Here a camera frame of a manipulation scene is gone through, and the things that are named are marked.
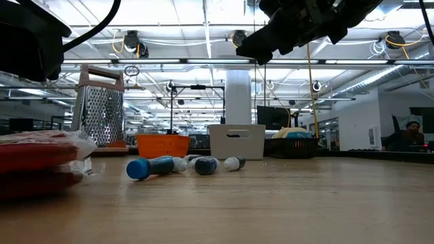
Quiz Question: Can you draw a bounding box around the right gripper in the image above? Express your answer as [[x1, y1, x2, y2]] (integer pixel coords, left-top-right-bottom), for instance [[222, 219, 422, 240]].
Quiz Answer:
[[236, 0, 384, 66]]

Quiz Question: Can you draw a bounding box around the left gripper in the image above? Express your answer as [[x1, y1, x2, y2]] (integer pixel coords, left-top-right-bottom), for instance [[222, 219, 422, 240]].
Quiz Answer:
[[0, 0, 72, 82]]

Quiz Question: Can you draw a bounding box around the yellow sponge with teal pad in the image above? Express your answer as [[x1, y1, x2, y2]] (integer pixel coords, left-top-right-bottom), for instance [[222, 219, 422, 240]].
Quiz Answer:
[[283, 131, 314, 139], [273, 127, 309, 139]]

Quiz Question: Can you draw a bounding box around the red packet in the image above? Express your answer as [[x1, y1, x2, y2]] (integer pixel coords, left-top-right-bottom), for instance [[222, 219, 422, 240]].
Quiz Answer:
[[0, 130, 98, 174]]

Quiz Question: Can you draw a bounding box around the blue capped marker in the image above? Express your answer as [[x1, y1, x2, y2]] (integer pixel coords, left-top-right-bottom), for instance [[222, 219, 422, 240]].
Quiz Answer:
[[125, 155, 176, 181]]

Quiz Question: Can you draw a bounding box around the white building pillar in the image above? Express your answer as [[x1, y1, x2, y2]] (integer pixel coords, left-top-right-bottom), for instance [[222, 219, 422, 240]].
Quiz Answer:
[[225, 69, 252, 125]]

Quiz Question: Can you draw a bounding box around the black computer monitor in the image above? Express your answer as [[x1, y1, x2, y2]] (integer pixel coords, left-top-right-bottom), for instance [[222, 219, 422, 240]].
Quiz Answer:
[[256, 105, 292, 131], [8, 117, 35, 133]]

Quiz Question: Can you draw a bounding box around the white plastic bin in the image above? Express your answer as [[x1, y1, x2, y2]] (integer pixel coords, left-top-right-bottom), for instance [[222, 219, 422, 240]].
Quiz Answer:
[[208, 124, 267, 161]]

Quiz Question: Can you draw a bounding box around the black mesh basket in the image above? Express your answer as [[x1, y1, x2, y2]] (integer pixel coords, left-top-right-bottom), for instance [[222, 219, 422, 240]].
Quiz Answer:
[[264, 137, 319, 159]]

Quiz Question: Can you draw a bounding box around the orange plastic basket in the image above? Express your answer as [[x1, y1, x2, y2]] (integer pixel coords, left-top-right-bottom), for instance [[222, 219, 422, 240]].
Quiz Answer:
[[136, 134, 191, 159]]

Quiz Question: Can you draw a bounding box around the person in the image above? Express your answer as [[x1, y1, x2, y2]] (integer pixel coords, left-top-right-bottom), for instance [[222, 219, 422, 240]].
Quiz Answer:
[[384, 121, 427, 153]]

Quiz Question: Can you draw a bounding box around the black ceiling cable reel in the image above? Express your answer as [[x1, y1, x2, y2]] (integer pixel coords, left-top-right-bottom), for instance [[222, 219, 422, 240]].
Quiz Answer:
[[123, 30, 150, 59], [385, 30, 407, 50], [231, 29, 250, 49]]

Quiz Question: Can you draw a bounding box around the black metal stand frame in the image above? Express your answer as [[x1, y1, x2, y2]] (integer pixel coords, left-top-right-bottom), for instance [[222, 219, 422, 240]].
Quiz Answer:
[[169, 84, 226, 135]]

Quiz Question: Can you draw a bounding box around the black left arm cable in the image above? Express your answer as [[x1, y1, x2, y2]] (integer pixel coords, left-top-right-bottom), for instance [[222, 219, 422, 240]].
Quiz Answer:
[[62, 0, 122, 52]]

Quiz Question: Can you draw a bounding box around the metal box grater pink handle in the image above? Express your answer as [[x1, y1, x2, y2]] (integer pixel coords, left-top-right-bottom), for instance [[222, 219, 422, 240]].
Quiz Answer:
[[64, 64, 130, 157]]

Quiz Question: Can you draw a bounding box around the black table frame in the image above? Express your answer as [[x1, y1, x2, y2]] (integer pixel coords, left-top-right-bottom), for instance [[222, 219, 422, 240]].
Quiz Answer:
[[0, 145, 434, 165]]

